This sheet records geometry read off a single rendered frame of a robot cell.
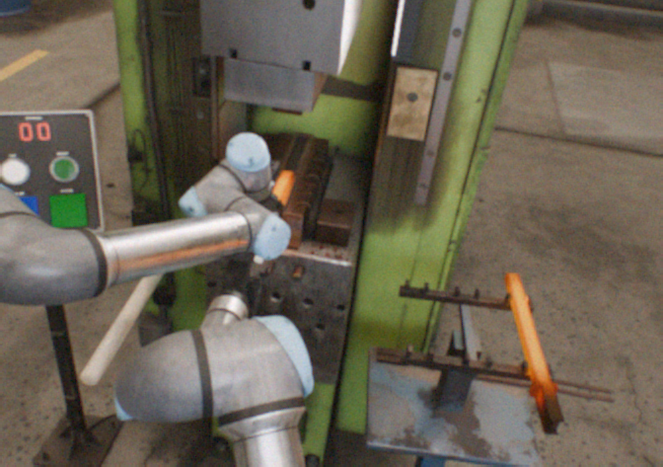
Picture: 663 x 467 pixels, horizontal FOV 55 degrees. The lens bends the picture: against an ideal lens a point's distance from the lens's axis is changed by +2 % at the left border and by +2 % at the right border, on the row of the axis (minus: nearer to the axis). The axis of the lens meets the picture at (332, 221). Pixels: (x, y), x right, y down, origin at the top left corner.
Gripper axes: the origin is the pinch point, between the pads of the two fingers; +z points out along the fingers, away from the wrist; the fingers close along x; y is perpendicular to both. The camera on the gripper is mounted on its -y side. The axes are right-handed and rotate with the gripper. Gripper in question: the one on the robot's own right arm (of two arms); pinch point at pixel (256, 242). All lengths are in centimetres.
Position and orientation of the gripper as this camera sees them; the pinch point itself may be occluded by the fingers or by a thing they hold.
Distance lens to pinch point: 140.8
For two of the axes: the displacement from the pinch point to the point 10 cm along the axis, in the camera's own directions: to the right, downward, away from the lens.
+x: 9.9, 1.6, -0.7
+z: 1.5, -5.4, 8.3
